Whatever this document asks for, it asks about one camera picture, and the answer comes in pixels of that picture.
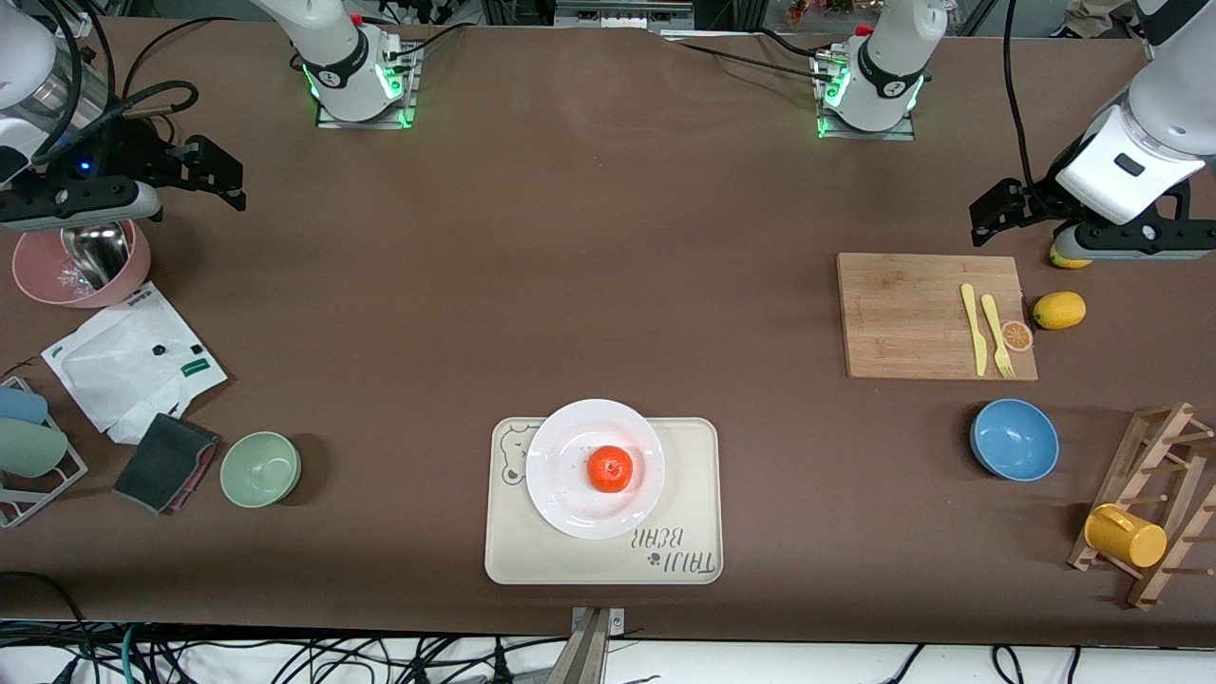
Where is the orange tangerine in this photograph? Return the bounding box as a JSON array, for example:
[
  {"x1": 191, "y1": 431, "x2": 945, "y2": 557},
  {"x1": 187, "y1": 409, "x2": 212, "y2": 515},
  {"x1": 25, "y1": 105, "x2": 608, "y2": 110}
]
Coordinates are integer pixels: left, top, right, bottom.
[{"x1": 585, "y1": 446, "x2": 635, "y2": 494}]

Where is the white round plate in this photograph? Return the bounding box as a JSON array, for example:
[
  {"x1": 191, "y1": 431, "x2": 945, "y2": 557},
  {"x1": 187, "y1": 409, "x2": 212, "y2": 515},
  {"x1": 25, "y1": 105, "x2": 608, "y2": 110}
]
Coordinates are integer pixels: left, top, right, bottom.
[{"x1": 524, "y1": 399, "x2": 667, "y2": 541}]

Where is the metal scoop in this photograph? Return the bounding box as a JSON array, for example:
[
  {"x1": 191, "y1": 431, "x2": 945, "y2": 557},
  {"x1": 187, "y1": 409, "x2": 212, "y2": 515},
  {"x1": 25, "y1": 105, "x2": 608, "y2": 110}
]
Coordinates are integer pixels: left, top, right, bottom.
[{"x1": 59, "y1": 224, "x2": 132, "y2": 291}]

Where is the yellow plastic fork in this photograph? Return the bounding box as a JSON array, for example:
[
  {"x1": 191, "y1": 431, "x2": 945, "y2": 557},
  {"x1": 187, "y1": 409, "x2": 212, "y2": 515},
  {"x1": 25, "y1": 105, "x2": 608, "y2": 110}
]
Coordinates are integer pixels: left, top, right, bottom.
[{"x1": 979, "y1": 294, "x2": 1017, "y2": 379}]

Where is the yellow plastic knife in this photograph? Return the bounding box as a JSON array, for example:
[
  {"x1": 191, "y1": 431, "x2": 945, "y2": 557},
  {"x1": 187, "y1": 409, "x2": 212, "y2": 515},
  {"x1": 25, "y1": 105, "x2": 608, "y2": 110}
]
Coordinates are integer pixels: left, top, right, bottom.
[{"x1": 960, "y1": 282, "x2": 989, "y2": 377}]

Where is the wooden cutting board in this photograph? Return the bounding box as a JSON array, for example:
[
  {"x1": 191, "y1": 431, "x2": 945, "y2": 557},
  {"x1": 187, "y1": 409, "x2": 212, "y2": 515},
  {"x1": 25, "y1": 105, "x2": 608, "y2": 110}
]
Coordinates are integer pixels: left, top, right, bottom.
[{"x1": 836, "y1": 252, "x2": 1039, "y2": 382}]

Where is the pink bowl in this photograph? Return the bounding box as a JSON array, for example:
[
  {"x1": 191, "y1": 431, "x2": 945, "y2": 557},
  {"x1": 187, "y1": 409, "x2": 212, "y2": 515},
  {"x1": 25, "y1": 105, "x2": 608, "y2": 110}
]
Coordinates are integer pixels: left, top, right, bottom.
[{"x1": 11, "y1": 220, "x2": 153, "y2": 310}]

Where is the blue bowl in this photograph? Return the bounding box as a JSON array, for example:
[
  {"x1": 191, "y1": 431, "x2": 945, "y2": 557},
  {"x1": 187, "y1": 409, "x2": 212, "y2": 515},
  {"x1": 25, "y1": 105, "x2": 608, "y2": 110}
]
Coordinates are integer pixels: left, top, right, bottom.
[{"x1": 969, "y1": 398, "x2": 1061, "y2": 483}]

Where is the white plastic bag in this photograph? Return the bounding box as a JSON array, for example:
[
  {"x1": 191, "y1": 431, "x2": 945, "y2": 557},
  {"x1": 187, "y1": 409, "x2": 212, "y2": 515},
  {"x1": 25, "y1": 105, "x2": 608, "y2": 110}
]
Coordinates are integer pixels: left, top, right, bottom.
[{"x1": 42, "y1": 282, "x2": 230, "y2": 446}]

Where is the light blue cup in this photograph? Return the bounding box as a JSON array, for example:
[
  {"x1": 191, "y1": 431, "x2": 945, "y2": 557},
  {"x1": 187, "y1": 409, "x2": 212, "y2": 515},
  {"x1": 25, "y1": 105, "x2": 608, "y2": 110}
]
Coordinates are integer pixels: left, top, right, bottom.
[{"x1": 0, "y1": 385, "x2": 49, "y2": 427}]

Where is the dark grey folded cloth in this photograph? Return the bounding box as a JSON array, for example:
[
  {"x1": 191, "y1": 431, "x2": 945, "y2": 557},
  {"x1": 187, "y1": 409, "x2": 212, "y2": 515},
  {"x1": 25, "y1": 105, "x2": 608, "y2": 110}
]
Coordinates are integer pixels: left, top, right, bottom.
[{"x1": 112, "y1": 412, "x2": 222, "y2": 516}]

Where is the green bowl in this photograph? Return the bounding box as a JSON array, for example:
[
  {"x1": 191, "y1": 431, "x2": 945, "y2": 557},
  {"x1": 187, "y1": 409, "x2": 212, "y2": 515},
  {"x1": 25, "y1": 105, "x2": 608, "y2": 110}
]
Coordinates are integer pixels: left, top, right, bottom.
[{"x1": 219, "y1": 431, "x2": 303, "y2": 509}]

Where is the pale green cup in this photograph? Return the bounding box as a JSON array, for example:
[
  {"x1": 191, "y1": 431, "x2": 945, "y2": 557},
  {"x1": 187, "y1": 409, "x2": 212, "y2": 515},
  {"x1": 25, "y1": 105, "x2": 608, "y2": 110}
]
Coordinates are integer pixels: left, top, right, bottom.
[{"x1": 0, "y1": 418, "x2": 70, "y2": 480}]

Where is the wooden mug rack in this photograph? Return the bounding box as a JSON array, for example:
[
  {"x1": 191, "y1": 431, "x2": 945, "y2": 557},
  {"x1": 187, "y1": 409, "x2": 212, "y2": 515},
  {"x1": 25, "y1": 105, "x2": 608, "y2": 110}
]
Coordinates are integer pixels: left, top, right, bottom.
[{"x1": 1067, "y1": 402, "x2": 1216, "y2": 611}]

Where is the yellow mug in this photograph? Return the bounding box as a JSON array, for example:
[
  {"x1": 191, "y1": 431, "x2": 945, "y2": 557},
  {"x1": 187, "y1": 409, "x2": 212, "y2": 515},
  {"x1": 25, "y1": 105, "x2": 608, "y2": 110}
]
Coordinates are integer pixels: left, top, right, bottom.
[{"x1": 1083, "y1": 503, "x2": 1169, "y2": 569}]

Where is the cream bear print tray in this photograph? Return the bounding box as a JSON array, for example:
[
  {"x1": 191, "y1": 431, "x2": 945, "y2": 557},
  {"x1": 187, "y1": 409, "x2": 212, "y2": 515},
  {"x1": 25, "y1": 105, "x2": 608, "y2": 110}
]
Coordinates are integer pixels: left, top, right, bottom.
[{"x1": 484, "y1": 416, "x2": 725, "y2": 585}]

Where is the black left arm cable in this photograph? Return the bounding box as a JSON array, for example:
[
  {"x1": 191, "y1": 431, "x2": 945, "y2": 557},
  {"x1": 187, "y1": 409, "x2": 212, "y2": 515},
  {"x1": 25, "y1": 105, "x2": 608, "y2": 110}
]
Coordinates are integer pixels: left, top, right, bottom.
[{"x1": 1004, "y1": 0, "x2": 1051, "y2": 189}]

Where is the black table cable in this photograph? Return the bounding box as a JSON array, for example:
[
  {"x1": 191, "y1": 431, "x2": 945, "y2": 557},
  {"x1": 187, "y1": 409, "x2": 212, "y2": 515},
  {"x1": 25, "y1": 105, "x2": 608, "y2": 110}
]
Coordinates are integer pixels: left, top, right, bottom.
[{"x1": 118, "y1": 16, "x2": 250, "y2": 101}]

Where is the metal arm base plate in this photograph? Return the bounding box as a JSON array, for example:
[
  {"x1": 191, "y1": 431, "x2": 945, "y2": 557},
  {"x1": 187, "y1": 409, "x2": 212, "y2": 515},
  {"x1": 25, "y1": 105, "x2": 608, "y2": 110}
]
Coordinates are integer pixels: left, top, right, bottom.
[
  {"x1": 315, "y1": 38, "x2": 421, "y2": 130},
  {"x1": 815, "y1": 52, "x2": 918, "y2": 143}
]

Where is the black base power cable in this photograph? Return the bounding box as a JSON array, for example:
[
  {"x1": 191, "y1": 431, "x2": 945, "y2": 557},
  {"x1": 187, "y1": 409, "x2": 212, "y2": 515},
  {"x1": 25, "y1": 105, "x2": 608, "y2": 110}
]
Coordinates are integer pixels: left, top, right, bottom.
[
  {"x1": 665, "y1": 27, "x2": 839, "y2": 82},
  {"x1": 385, "y1": 23, "x2": 468, "y2": 64}
]

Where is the white wire cup rack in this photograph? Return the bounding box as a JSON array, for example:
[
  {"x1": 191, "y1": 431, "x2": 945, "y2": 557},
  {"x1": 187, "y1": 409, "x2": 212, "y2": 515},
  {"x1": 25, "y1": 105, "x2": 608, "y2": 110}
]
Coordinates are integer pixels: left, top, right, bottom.
[{"x1": 0, "y1": 376, "x2": 89, "y2": 529}]

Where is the aluminium frame profile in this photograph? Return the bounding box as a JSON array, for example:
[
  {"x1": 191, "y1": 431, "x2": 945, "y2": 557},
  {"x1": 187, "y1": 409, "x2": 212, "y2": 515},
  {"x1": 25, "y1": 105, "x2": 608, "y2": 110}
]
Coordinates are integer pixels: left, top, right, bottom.
[{"x1": 553, "y1": 0, "x2": 696, "y2": 31}]

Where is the black floor cable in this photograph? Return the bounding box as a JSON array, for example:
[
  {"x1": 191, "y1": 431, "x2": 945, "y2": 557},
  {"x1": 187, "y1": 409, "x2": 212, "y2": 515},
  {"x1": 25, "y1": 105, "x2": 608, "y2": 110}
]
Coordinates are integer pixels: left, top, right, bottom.
[{"x1": 0, "y1": 570, "x2": 91, "y2": 684}]

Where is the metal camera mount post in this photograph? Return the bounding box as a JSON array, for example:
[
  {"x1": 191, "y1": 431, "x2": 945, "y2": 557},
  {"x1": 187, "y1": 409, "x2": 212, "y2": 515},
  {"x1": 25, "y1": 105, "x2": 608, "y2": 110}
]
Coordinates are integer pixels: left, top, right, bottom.
[{"x1": 546, "y1": 606, "x2": 628, "y2": 684}]

